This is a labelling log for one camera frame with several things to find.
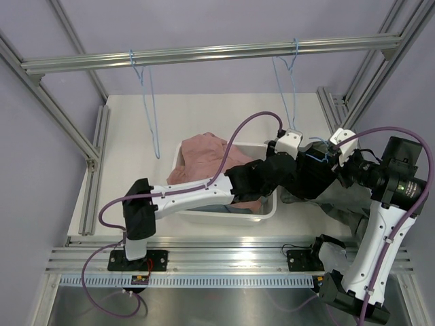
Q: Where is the blue wire hanger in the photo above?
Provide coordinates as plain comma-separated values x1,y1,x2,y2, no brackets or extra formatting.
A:
303,137,333,169
128,50,161,160
271,37,302,132

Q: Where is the grey pleated skirt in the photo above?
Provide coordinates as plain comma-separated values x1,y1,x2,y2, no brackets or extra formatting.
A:
280,146,371,240

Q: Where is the pink ruffled skirt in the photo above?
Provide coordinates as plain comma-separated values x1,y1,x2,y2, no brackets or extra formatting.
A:
167,132,263,213

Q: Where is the blue denim skirt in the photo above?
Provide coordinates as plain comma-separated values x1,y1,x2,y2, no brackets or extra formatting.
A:
217,205,252,214

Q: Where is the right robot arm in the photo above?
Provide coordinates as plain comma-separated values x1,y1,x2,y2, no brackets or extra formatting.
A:
308,137,433,325

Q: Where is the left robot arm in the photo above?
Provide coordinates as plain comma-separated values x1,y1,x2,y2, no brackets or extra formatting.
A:
122,133,301,270

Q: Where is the white plastic basket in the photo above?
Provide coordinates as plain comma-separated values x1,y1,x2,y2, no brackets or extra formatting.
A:
177,142,277,226

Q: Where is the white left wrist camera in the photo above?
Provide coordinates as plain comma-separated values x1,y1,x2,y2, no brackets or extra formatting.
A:
275,128,303,159

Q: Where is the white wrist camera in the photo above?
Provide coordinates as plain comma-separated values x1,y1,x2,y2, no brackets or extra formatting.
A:
328,128,358,168
275,128,303,159

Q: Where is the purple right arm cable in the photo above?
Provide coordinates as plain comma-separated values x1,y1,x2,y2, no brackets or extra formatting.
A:
326,128,430,326

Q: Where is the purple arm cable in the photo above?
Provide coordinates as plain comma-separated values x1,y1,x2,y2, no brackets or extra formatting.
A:
326,128,430,326
81,111,283,322

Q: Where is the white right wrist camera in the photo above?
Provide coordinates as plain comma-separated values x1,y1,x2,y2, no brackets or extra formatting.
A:
328,128,358,168

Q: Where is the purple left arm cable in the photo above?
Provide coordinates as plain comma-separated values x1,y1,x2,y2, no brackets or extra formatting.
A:
81,111,283,322

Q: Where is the white slotted cable duct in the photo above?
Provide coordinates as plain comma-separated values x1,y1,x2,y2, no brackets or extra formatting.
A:
60,274,314,289

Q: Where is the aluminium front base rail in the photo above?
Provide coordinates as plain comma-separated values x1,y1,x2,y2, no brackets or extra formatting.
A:
46,234,414,272

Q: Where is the aluminium hanging rail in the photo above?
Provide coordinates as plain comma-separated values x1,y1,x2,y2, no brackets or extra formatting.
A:
21,33,402,75

